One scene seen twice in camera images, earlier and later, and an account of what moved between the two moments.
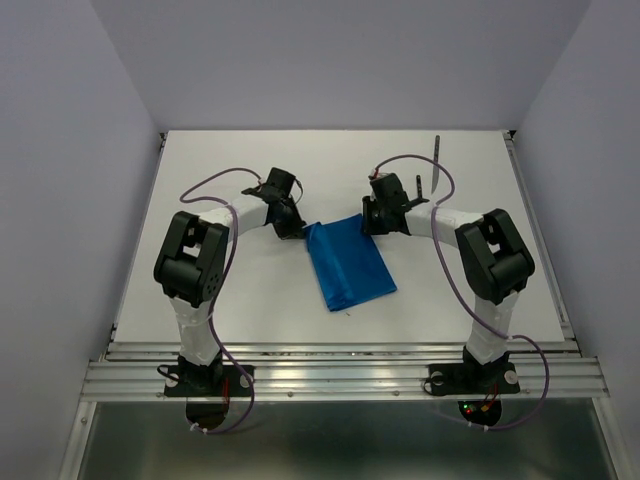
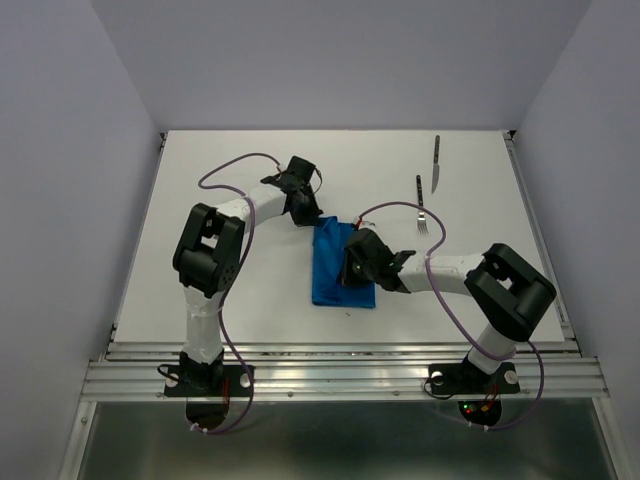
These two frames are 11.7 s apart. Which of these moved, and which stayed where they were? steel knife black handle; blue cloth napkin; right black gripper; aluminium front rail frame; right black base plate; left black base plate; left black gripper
Moved: right black gripper; left black gripper; blue cloth napkin
Stayed: steel knife black handle; right black base plate; aluminium front rail frame; left black base plate
